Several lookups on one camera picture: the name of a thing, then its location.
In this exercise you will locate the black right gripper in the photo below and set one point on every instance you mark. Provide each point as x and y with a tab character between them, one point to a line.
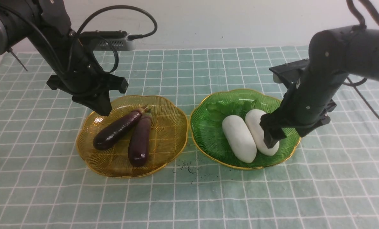
305	107

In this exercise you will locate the purple eggplant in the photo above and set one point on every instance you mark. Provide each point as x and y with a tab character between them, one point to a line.
111	134
139	146

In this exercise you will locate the green glass plate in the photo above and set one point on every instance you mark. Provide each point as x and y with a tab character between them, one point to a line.
208	136

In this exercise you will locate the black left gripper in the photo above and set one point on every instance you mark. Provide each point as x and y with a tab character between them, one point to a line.
84	79

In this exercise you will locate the amber glass plate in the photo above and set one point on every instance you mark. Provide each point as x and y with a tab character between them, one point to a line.
168	137

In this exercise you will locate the green checkered tablecloth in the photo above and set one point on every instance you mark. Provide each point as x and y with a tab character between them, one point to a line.
331	181

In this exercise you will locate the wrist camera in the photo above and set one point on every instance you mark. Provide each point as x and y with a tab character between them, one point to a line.
289	73
111	39

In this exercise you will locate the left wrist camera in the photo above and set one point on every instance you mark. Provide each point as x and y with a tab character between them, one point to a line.
111	39

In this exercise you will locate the white radish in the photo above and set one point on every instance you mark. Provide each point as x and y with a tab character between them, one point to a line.
239	138
252	120

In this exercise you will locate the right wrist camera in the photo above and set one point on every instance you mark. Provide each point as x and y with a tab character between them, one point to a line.
289	73

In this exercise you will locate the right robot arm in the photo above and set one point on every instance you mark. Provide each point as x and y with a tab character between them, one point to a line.
335	54

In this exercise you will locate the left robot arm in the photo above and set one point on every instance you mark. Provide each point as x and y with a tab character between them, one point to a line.
46	24

